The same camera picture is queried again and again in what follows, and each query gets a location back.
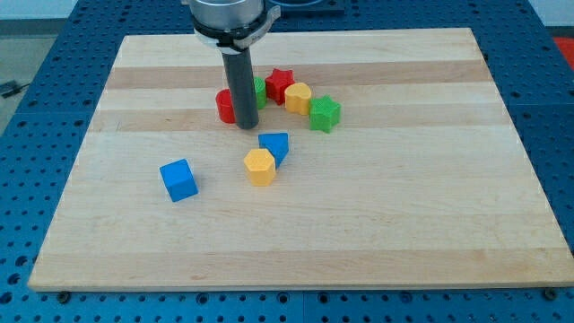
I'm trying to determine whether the green star block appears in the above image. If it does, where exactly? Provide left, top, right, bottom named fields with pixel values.
left=309, top=95, right=341, bottom=133

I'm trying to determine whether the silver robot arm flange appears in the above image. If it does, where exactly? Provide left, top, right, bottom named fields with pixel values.
left=186, top=0, right=282, bottom=55

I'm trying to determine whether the yellow heart block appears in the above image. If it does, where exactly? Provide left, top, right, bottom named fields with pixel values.
left=284, top=83, right=312, bottom=116

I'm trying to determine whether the red star block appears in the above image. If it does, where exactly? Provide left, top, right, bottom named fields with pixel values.
left=265, top=68, right=295, bottom=105

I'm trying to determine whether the blue triangular block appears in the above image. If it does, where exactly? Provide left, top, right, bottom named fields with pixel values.
left=258, top=133, right=290, bottom=168

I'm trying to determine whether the yellow hexagon block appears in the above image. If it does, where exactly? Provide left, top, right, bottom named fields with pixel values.
left=243, top=148, right=276, bottom=187

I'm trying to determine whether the green round block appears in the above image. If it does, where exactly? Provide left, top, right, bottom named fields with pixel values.
left=254, top=76, right=267, bottom=109

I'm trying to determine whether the red round block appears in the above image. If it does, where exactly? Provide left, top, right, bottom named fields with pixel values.
left=215, top=89, right=236, bottom=124

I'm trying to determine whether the light wooden board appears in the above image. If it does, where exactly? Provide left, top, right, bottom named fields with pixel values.
left=29, top=28, right=573, bottom=292

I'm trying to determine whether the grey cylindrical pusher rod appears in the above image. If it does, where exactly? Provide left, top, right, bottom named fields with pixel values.
left=222, top=49, right=259, bottom=130

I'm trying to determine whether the blue cube block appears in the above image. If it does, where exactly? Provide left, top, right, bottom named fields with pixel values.
left=160, top=159, right=198, bottom=202

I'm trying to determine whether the black cable on floor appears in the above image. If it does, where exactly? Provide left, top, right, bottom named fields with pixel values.
left=0, top=80, right=31, bottom=100

